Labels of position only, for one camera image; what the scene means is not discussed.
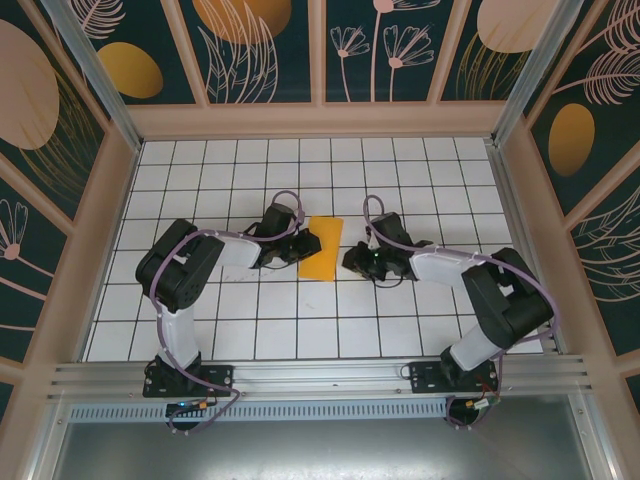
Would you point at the aluminium side rail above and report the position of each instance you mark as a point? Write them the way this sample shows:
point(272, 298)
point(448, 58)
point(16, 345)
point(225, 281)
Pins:
point(506, 190)

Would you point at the orange paper sheet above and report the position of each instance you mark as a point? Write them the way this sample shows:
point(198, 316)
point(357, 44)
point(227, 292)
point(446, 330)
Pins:
point(325, 250)

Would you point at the aluminium corner post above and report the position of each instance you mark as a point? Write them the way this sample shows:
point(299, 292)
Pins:
point(100, 85)
point(530, 70)

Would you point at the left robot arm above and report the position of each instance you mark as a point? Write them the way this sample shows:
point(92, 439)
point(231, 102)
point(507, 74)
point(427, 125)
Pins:
point(175, 335)

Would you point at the aluminium mounting rail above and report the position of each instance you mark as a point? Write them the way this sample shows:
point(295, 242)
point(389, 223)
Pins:
point(320, 380)

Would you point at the small controller board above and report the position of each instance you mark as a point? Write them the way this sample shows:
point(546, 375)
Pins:
point(482, 404)
point(192, 407)

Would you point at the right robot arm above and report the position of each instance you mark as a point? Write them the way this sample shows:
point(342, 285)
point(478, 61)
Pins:
point(475, 345)

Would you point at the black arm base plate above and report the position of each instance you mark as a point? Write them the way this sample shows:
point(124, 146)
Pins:
point(425, 380)
point(220, 380)

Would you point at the grey metal sheet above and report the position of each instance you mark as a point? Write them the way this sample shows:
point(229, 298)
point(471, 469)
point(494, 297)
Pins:
point(320, 455)

